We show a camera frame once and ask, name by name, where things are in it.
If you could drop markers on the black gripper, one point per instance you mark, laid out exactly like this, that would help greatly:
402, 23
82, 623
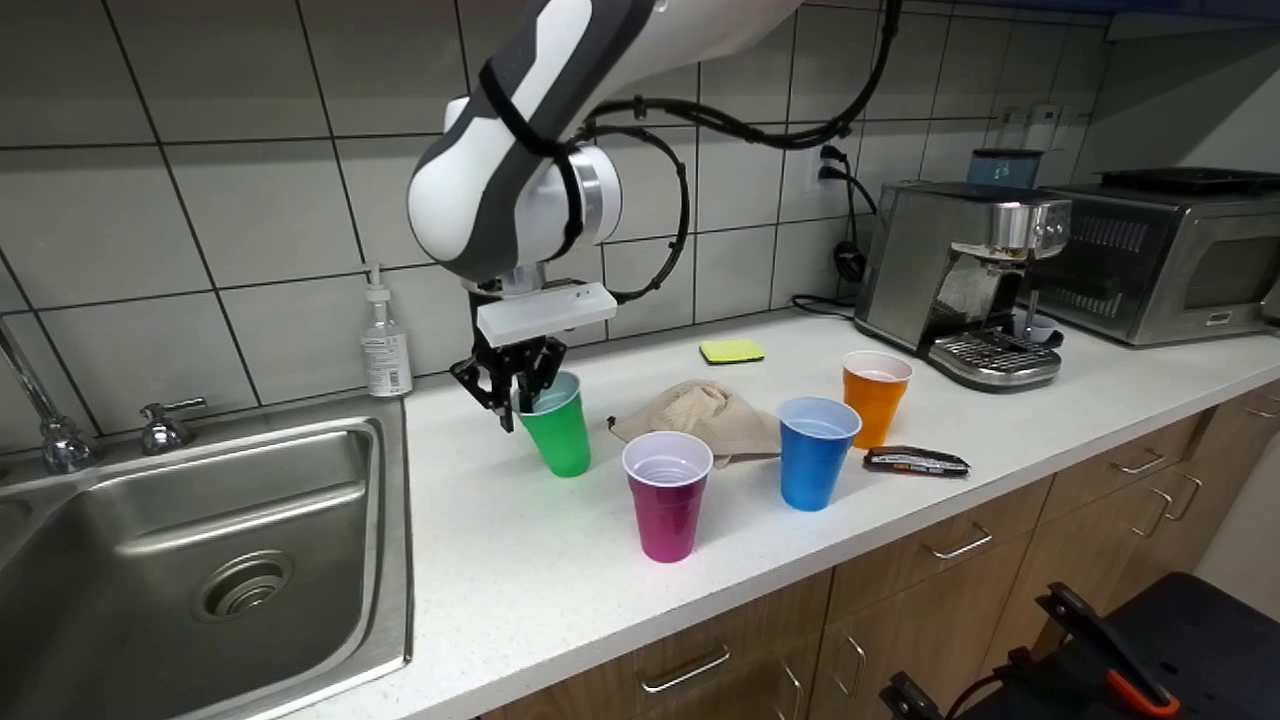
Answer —
516, 354

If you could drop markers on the green plastic cup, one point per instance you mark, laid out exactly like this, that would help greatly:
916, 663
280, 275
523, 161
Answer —
560, 441

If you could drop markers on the blue plastic cup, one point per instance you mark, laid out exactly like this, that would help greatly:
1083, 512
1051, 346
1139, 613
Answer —
813, 464

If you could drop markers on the orange plastic cup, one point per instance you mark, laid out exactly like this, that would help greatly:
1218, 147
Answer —
873, 405

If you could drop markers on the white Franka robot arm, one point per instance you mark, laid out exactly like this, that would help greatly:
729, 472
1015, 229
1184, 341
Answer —
461, 200

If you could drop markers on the clear soap pump bottle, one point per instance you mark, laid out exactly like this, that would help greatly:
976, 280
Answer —
387, 354

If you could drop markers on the beige folded cloth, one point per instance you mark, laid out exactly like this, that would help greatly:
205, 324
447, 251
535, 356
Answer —
703, 415

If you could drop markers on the magenta plastic cup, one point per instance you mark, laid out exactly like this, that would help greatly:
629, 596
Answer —
665, 512

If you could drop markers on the yellow sponge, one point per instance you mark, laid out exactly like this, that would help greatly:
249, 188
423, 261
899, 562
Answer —
734, 354

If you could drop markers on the wooden cabinet drawer front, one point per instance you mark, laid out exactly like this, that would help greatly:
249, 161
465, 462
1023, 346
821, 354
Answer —
720, 641
1084, 485
922, 584

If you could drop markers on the stainless steel sink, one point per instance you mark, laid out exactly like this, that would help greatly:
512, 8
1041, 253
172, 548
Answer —
202, 533

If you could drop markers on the black snack bar wrapper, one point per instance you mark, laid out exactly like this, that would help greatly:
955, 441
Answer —
912, 462

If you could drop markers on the silver espresso machine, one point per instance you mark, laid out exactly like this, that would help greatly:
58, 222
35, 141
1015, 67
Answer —
922, 266

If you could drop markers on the chrome faucet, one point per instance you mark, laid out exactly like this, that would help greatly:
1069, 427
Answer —
58, 432

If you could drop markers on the small translucent cup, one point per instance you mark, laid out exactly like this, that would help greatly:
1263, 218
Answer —
1041, 330

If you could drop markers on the silver microwave oven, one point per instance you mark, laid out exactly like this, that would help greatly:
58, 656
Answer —
1144, 280

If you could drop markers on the black cart with orange parts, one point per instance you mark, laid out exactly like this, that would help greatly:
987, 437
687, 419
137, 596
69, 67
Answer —
1202, 653

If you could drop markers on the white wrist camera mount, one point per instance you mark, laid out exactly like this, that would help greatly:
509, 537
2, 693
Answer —
545, 313

